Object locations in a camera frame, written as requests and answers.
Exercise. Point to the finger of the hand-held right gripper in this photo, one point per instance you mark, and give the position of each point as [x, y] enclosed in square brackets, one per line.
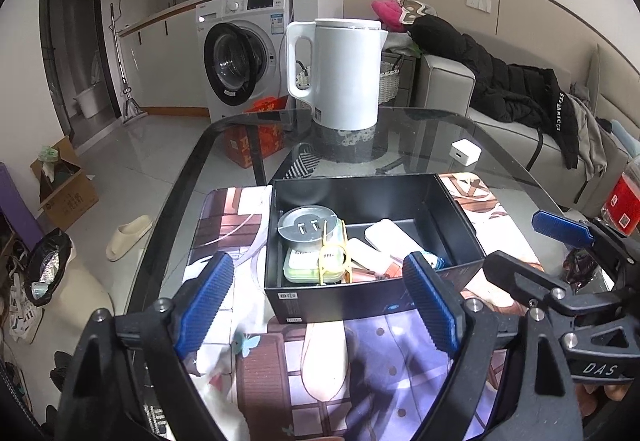
[520, 278]
[560, 227]

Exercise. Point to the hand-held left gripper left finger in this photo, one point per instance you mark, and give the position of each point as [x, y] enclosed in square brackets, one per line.
[207, 301]

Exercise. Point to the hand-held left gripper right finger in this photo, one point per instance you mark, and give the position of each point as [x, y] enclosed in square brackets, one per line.
[430, 301]

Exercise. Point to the pale green plastic case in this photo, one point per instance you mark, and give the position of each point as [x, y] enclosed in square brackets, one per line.
[300, 268]

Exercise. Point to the black cardboard box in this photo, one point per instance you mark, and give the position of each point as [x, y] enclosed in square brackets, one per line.
[320, 303]

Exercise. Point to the person's right hand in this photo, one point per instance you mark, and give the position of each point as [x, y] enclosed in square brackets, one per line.
[602, 396]

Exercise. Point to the blue foil wrapper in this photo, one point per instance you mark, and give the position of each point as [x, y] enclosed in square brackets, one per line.
[436, 262]

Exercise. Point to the dark red snack packet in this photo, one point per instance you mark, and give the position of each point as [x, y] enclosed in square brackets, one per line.
[580, 266]

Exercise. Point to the clear bottle red drink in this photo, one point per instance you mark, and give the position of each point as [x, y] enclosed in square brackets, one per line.
[625, 201]

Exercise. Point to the white rounded case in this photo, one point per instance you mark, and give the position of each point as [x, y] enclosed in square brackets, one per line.
[392, 238]

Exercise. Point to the grey garment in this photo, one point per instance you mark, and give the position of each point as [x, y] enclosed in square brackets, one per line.
[590, 136]

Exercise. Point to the beige slipper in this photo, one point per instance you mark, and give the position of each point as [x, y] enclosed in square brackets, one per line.
[127, 238]

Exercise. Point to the white charger adapter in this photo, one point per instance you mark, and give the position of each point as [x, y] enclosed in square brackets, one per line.
[466, 152]

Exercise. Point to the round silver plug adapter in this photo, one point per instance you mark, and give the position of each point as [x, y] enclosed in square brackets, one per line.
[305, 228]

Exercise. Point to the printed table mat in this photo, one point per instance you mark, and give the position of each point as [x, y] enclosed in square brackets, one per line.
[310, 371]

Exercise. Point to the black puffer jacket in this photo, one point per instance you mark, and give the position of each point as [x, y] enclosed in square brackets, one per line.
[500, 81]

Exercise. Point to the black bagged trash bin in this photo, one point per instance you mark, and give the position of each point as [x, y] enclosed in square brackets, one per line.
[47, 266]

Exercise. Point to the red gift box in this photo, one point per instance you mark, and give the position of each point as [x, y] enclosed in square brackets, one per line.
[245, 141]

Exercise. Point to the brown cardboard box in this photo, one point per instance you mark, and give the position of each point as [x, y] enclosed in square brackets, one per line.
[70, 201]

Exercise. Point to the grey sofa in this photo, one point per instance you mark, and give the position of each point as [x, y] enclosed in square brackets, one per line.
[445, 86]

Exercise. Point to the white shoe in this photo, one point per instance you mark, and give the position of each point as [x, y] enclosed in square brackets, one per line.
[25, 311]

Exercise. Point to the purple box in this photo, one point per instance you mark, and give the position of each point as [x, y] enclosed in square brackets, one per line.
[17, 206]

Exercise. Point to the flat mop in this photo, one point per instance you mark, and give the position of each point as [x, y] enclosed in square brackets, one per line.
[127, 101]

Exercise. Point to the white wicker basket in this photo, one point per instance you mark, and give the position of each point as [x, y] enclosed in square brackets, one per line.
[389, 81]

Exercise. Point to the white bucket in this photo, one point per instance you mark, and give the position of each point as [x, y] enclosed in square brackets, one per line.
[89, 102]

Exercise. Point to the white kitchen base cabinets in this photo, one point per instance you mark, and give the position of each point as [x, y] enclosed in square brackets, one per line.
[160, 61]

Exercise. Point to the white electric kettle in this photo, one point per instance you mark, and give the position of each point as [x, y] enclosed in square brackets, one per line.
[345, 71]

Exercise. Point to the white washing machine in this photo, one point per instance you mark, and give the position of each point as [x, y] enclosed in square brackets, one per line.
[240, 51]

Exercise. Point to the beige patterned cloth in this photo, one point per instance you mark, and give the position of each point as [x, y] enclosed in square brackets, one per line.
[415, 8]

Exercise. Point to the pink knit hat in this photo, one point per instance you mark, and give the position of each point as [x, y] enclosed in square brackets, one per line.
[386, 13]

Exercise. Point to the dark framed glass door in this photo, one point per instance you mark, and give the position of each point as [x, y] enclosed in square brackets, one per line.
[70, 31]

